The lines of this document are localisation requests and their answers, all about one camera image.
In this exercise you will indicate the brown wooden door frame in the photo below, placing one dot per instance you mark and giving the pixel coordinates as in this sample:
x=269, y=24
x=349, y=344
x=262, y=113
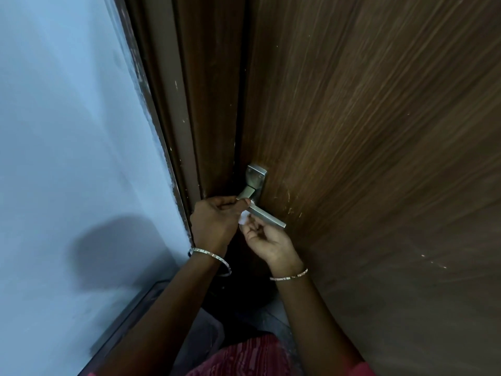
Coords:
x=203, y=97

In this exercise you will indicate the person's right fingers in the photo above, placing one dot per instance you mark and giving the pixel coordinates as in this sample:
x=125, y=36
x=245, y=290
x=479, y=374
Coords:
x=260, y=230

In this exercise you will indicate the person's right forearm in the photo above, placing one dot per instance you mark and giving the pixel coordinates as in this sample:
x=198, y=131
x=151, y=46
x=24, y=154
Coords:
x=317, y=325

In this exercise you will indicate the pink patterned garment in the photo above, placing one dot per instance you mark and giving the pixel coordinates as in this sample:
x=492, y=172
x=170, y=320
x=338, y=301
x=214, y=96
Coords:
x=242, y=358

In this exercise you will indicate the silver bangle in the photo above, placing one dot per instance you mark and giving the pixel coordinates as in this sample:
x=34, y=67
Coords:
x=213, y=255

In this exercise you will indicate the brown wooden door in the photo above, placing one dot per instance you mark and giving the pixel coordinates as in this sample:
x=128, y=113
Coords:
x=372, y=144

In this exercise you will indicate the white tissue piece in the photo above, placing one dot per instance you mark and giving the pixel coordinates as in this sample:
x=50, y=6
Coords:
x=244, y=218

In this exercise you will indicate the person's right hand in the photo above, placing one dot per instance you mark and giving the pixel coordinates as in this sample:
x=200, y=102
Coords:
x=270, y=246

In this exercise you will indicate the person's left fingers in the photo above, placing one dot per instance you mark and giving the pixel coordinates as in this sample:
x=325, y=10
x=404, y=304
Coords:
x=231, y=202

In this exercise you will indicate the person's left forearm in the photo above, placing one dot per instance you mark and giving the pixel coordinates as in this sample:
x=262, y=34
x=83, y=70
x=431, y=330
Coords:
x=168, y=317

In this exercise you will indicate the dark skirting board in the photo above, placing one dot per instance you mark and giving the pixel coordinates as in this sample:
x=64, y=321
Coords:
x=125, y=328

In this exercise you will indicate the person's left hand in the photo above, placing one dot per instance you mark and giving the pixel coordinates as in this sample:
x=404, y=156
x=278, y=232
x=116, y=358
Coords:
x=211, y=227

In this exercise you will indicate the thin beaded bangle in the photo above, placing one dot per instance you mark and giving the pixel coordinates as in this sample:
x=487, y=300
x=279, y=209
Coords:
x=291, y=276

